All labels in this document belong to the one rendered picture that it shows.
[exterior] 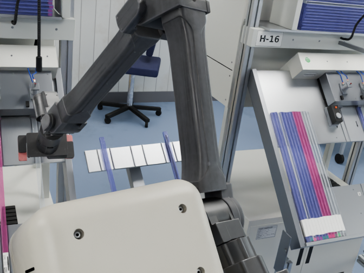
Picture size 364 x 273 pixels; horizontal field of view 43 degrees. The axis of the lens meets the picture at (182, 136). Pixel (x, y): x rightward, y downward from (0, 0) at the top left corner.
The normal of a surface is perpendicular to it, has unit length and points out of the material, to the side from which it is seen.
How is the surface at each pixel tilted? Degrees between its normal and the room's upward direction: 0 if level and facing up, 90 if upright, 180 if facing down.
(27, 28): 90
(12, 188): 0
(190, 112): 79
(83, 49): 90
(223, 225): 38
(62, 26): 90
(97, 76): 83
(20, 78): 44
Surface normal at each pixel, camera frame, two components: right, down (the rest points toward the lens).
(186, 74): -0.69, 0.00
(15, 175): 0.12, -0.91
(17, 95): 0.36, -0.38
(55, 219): 0.20, -0.60
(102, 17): 0.39, 0.40
